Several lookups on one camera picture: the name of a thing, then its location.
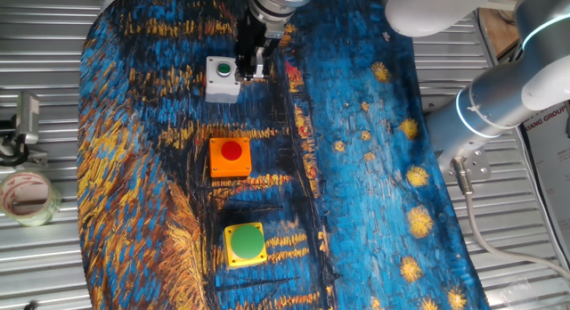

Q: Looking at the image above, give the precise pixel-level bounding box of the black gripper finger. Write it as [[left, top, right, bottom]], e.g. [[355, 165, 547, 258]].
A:
[[253, 45, 269, 82], [235, 54, 256, 83]]

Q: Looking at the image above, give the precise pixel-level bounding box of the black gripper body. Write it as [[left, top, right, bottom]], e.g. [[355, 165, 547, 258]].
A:
[[234, 9, 273, 58]]

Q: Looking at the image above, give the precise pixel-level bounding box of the white box small green button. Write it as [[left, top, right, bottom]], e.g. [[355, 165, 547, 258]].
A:
[[204, 55, 242, 105]]

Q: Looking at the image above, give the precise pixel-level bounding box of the orange box red mushroom button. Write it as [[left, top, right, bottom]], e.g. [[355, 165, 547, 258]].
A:
[[208, 136, 253, 179]]

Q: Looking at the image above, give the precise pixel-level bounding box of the starry night painted cloth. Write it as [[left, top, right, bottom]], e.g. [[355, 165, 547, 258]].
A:
[[76, 0, 491, 310]]

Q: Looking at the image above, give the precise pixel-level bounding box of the yellow box large green button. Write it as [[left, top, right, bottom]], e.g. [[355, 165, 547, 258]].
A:
[[223, 222, 269, 270]]

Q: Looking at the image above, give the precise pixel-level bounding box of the brown wooden board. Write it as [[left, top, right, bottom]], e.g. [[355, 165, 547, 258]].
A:
[[478, 0, 529, 64]]

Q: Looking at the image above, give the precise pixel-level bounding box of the clear tape roll red print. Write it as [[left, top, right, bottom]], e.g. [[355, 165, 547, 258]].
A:
[[0, 170, 63, 227]]

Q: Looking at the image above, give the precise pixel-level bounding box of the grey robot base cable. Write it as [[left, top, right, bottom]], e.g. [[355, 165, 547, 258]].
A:
[[450, 156, 570, 282]]

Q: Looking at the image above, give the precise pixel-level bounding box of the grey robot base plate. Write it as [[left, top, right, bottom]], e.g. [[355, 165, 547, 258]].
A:
[[438, 144, 493, 185]]

